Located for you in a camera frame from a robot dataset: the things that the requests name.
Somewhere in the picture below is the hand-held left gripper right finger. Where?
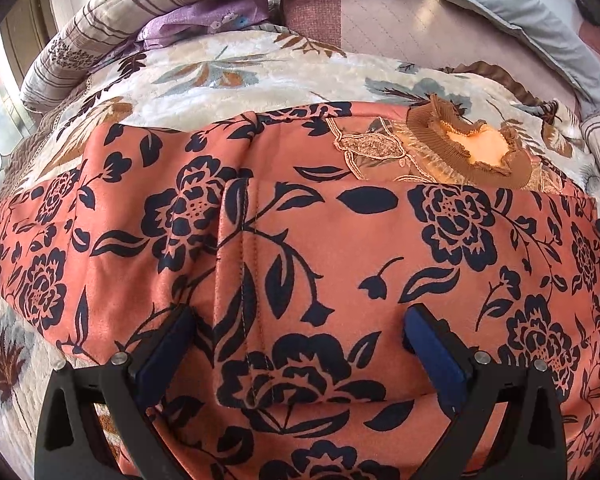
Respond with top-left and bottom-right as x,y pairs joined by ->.
402,302 -> 568,480

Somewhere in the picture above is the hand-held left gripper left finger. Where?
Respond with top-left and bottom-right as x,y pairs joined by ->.
35,304 -> 197,480

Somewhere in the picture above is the orange floral print garment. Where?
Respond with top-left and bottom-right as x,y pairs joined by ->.
0,100 -> 600,480

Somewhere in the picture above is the grey pillow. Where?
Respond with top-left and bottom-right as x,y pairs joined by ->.
409,0 -> 600,106

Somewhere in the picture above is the cream leaf print blanket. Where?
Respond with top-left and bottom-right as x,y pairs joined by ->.
0,29 -> 600,480

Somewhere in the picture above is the window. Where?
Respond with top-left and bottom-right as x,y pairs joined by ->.
0,0 -> 56,201

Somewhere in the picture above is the pink bed sheet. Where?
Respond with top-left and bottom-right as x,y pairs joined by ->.
282,0 -> 600,113

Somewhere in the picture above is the purple floral cloth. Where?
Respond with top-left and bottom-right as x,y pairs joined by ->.
97,0 -> 282,68

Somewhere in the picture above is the striped floral quilt roll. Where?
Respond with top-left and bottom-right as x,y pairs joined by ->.
20,0 -> 376,112

